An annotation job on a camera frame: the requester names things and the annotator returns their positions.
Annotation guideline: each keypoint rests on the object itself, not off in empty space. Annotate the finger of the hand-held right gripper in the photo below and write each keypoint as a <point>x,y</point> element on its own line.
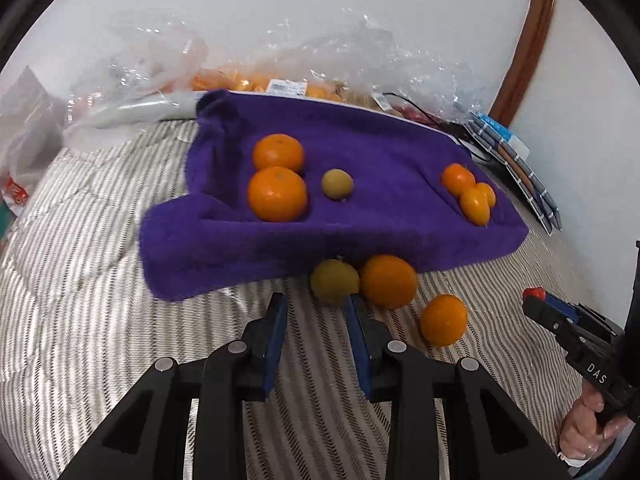
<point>575,310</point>
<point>547,317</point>

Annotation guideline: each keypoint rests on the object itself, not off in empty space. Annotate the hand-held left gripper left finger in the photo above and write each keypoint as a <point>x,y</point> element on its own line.
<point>277,345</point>

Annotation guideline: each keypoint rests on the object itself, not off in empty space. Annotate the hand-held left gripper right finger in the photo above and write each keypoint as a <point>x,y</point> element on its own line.
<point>357,345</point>

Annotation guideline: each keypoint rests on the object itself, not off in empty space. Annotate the small red tomato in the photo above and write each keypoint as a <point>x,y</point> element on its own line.
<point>535,292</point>

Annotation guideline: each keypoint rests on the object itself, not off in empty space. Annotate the green yellow citrus fruit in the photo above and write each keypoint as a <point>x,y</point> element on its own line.
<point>334,282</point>
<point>337,184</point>

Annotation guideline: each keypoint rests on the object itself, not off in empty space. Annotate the purple towel covered tray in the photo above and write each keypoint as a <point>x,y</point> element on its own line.
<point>390,220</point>

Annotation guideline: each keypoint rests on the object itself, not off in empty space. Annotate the small oval orange mandarin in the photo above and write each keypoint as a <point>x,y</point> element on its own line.
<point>475,207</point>

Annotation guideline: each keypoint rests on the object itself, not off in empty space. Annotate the large orange mandarin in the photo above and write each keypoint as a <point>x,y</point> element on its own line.
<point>277,194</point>
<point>278,152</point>

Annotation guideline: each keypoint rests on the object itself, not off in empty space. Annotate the person's right hand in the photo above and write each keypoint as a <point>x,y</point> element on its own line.
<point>580,430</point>

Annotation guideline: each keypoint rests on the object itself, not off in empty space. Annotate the blue white tissue box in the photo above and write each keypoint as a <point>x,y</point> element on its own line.
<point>507,135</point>

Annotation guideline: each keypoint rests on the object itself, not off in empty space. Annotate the striped bed quilt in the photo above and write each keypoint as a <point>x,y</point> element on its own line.
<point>100,260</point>

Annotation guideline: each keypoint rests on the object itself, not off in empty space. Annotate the clear bag of brown fruit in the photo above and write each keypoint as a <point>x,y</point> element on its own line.
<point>365,97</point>

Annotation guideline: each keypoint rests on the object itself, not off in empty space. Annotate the clear bag of oranges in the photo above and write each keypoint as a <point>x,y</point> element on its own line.
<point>250,80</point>

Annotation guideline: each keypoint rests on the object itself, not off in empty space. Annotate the crumpled clear plastic bag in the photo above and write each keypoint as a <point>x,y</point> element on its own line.
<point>430,75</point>
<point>145,55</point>
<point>325,50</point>

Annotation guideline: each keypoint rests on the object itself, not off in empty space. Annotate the white plastic bag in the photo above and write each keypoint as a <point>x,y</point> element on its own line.
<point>30,135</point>

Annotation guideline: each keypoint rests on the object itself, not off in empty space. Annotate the brown wooden door frame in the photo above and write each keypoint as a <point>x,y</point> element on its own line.
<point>530,35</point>

